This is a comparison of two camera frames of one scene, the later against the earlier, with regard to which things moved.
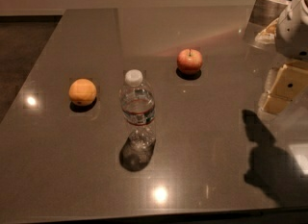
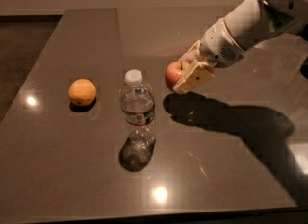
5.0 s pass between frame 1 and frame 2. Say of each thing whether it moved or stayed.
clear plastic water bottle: stayed
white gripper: moved
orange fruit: stayed
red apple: moved
